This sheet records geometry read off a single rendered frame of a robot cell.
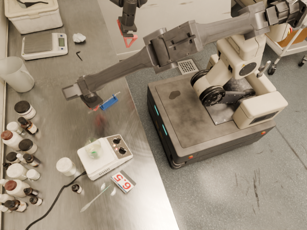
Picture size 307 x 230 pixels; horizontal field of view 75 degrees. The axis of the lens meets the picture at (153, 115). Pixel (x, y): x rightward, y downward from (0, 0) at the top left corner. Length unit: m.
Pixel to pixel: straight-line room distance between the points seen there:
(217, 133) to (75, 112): 0.96
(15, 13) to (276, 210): 2.23
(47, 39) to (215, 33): 1.11
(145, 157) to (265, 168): 1.27
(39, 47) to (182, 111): 1.03
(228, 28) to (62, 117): 0.84
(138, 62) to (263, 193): 1.56
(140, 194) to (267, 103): 1.03
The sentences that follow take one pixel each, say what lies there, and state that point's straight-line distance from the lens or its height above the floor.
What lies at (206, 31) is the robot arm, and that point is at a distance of 0.57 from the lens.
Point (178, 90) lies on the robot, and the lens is 1.64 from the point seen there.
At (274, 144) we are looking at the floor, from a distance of 2.13.
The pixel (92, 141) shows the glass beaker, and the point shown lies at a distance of 0.83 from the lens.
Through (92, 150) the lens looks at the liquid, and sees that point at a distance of 0.85.
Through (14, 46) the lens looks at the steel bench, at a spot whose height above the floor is 0.75.
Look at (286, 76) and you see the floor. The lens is 2.74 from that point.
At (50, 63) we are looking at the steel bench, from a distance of 1.38.
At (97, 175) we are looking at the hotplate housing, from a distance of 0.88.
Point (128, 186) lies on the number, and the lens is 0.88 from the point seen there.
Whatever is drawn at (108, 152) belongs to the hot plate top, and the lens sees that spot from 0.86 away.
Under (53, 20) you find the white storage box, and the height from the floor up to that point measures 0.81.
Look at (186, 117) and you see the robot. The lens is 1.51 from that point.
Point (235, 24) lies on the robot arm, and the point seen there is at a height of 1.28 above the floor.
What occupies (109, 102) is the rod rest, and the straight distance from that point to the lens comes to 1.08.
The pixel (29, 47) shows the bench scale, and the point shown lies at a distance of 1.46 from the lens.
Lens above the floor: 1.63
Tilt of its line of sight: 58 degrees down
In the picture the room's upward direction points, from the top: 5 degrees clockwise
